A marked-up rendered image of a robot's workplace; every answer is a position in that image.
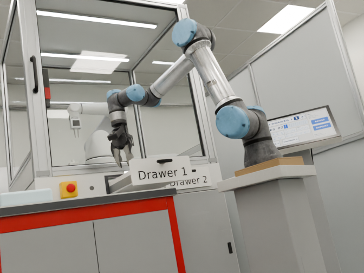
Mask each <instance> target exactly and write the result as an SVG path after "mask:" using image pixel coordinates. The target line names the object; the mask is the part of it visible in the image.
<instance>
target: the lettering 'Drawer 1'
mask: <svg viewBox="0 0 364 273"><path fill-rule="evenodd" d="M181 169H182V168H181ZM183 169H184V167H183ZM138 172H139V179H140V180H142V179H145V178H146V174H145V172H144V171H138ZM140 172H143V173H144V175H145V177H144V178H142V179H141V178H140ZM168 172H169V171H168ZM152 173H156V172H152ZM162 173H163V171H162V172H161V175H160V172H159V175H160V177H161V178H162ZM167 174H168V176H169V174H173V173H172V171H171V173H167ZM154 175H156V177H155V178H158V177H157V173H156V174H154ZM154 175H152V177H153V176H154ZM163 175H164V173H163ZM165 175H166V171H165ZM165 175H164V177H165ZM183 175H184V176H186V174H185V169H184V174H183ZM169 177H172V176H169ZM153 178H154V177H153Z"/></svg>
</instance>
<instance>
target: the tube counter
mask: <svg viewBox="0 0 364 273"><path fill-rule="evenodd" d="M305 124H308V121H307V119H306V120H302V121H297V122H293V123H289V124H285V125H281V126H277V130H278V131H279V130H283V129H287V128H292V127H296V126H300V125H305Z"/></svg>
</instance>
